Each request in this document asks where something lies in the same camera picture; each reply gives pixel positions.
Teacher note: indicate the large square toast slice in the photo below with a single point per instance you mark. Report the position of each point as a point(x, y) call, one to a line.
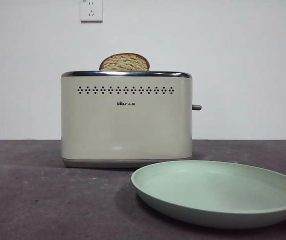
point(124, 62)

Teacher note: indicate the pale green round plate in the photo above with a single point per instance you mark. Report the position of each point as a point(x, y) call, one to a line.
point(215, 195)

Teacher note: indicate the cream two-slot toaster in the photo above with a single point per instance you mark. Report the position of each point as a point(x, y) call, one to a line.
point(125, 127)

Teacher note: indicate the grey toaster lever knob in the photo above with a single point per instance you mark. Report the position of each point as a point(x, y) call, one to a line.
point(197, 107)

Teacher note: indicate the white wall socket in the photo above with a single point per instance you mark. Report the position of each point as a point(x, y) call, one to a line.
point(91, 11)

